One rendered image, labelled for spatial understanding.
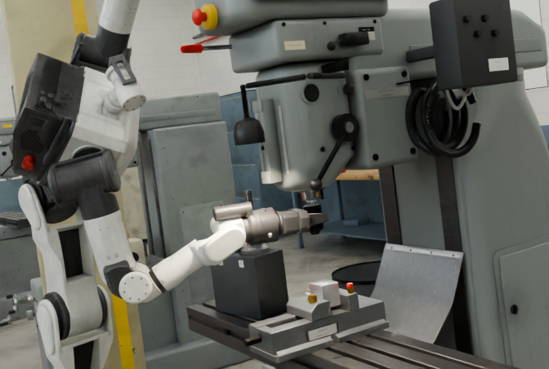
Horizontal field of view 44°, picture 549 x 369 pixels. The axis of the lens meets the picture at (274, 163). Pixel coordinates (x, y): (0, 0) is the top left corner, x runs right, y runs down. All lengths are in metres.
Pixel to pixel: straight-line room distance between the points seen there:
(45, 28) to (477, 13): 2.17
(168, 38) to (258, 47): 9.93
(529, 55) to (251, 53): 0.93
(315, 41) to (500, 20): 0.44
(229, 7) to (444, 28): 0.50
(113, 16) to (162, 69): 9.56
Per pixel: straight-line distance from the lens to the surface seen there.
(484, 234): 1.94
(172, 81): 11.51
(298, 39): 1.65
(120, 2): 1.90
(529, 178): 2.09
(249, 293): 2.08
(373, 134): 1.76
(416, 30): 1.91
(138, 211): 10.25
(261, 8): 1.60
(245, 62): 1.75
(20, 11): 3.34
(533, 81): 6.51
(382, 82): 1.80
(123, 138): 1.76
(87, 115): 1.76
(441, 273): 1.97
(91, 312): 2.09
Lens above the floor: 1.48
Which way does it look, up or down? 3 degrees down
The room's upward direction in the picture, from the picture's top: 7 degrees counter-clockwise
